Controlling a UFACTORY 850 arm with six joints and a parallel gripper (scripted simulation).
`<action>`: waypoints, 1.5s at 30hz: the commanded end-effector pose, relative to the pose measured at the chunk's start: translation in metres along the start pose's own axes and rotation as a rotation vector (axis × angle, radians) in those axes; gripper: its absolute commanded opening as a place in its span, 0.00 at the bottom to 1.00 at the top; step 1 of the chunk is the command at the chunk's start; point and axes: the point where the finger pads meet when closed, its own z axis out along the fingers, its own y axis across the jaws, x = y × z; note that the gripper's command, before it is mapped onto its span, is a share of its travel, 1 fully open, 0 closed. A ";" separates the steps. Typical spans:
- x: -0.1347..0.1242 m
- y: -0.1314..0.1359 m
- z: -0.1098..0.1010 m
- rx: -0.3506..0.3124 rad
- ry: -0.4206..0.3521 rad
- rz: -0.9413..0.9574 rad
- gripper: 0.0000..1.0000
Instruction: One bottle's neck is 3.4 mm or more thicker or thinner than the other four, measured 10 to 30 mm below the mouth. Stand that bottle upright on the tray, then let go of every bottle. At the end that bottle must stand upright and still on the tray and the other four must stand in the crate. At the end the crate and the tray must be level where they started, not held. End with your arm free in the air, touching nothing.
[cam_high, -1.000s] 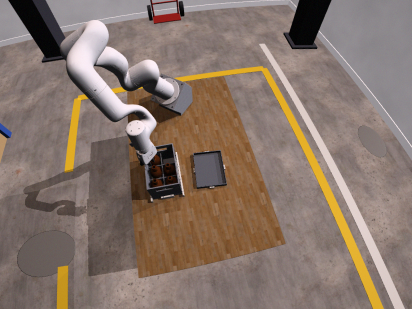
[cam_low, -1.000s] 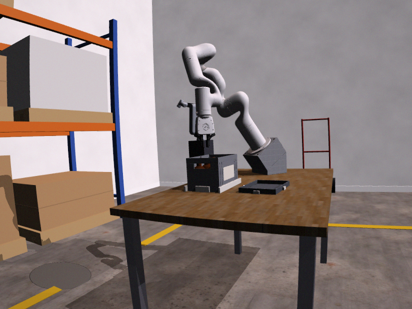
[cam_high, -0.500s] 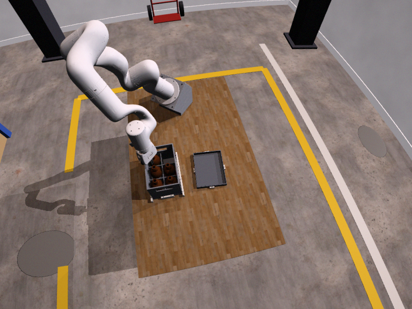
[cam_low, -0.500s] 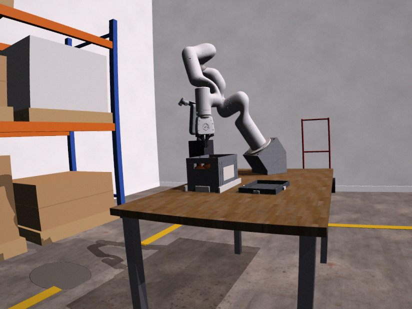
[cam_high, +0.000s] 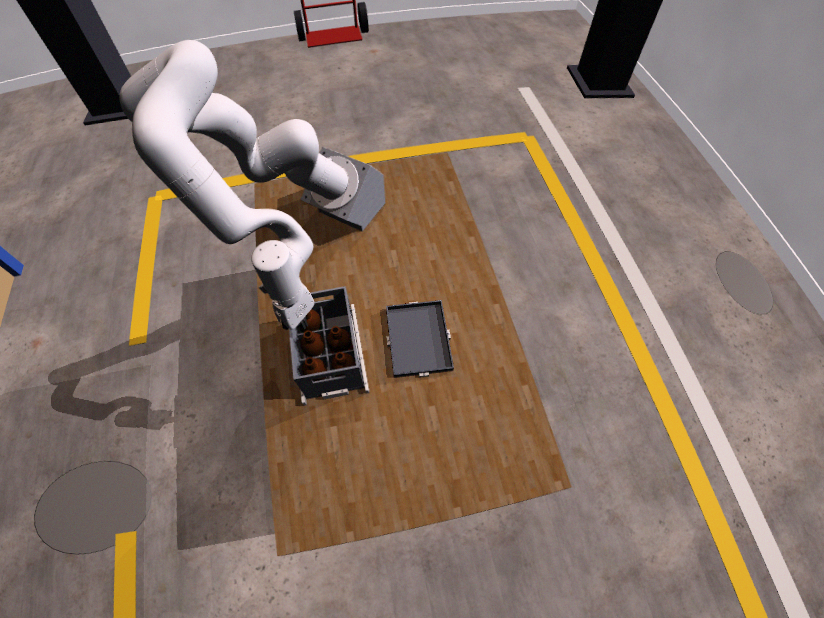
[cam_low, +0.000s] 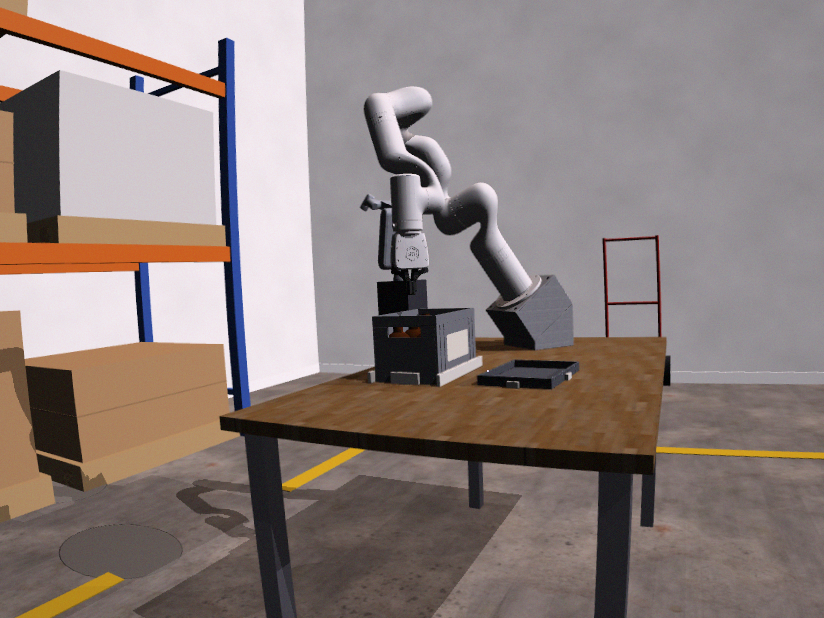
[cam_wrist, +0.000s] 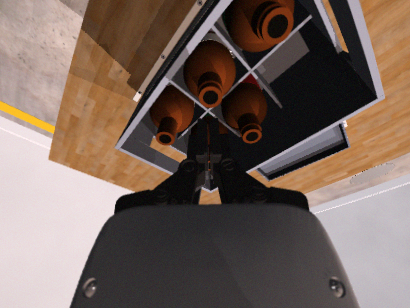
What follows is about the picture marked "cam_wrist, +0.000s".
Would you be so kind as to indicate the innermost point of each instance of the grey shallow tray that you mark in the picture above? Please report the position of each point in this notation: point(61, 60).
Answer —
point(322, 146)

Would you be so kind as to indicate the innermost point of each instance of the brown glass bottle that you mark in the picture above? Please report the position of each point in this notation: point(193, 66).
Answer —
point(207, 68)
point(222, 130)
point(174, 111)
point(243, 107)

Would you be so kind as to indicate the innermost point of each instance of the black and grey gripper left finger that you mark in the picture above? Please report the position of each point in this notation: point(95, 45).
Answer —
point(185, 185)

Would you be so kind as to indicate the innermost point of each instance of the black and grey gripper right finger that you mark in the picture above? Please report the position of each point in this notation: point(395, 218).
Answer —
point(235, 186)

